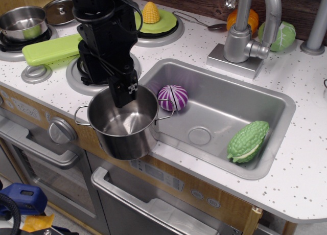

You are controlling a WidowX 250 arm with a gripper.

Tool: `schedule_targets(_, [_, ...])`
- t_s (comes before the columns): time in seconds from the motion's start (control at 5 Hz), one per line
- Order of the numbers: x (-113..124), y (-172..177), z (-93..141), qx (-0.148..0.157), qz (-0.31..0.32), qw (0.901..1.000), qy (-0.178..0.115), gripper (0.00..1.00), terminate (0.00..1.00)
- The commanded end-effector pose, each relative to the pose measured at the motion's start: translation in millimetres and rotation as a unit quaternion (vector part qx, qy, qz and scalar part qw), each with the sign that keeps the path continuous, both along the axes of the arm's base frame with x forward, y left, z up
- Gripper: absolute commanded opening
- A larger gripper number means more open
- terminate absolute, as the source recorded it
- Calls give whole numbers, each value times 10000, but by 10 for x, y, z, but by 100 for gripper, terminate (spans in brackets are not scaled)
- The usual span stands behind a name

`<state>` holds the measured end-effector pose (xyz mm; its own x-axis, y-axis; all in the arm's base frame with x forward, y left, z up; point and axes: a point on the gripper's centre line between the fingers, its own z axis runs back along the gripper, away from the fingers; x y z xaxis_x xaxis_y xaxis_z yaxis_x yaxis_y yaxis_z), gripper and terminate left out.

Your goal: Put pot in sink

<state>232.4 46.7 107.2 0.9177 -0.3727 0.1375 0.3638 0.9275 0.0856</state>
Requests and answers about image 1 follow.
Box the silver sink basin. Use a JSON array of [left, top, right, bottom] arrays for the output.
[[139, 59, 296, 180]]

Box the green toy bitter melon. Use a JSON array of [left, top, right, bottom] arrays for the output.
[[227, 121, 270, 163]]

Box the grey left burner ring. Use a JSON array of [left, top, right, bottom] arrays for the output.
[[0, 24, 59, 62]]

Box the small stainless steel pot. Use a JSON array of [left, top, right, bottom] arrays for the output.
[[1, 6, 49, 41]]

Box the green plastic cutting board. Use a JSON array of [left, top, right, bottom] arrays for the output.
[[22, 34, 82, 66]]

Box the grey stove knob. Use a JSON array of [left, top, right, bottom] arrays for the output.
[[48, 117, 77, 145]]

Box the green round plate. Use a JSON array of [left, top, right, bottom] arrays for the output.
[[141, 9, 177, 34]]

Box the yellow cloth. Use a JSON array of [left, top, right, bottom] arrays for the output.
[[21, 214, 55, 232]]

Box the green toy cabbage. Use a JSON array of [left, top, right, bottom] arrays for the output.
[[270, 21, 296, 52]]

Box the large stainless steel pot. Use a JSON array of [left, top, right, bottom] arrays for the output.
[[86, 85, 161, 160]]

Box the blue clamp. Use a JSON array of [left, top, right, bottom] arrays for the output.
[[1, 183, 48, 215]]

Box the grey vertical post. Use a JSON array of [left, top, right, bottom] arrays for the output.
[[300, 0, 326, 56]]

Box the purple striped toy onion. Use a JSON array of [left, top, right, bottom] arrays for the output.
[[157, 85, 189, 111]]

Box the steel pot lid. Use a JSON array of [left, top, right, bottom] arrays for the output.
[[43, 0, 75, 26]]

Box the grey oven door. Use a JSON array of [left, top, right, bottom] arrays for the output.
[[1, 109, 109, 234]]

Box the yellow toy corn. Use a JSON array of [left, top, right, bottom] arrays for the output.
[[142, 2, 160, 24]]

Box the grey back-right burner ring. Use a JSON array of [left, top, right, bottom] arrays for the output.
[[134, 11, 185, 48]]

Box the silver toy faucet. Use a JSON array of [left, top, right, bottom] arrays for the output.
[[206, 0, 282, 79]]

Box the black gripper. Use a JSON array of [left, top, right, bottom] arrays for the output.
[[78, 38, 138, 108]]

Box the metal spoon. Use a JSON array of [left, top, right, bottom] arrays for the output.
[[173, 11, 227, 31]]

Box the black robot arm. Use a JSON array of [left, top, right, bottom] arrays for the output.
[[72, 0, 139, 108]]

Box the grey dishwasher door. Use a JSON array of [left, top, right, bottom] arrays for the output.
[[88, 154, 242, 234]]

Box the orange toy pumpkin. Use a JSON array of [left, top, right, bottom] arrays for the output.
[[226, 9, 259, 35]]

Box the grey ring on counter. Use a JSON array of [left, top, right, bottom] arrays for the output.
[[20, 64, 53, 84]]

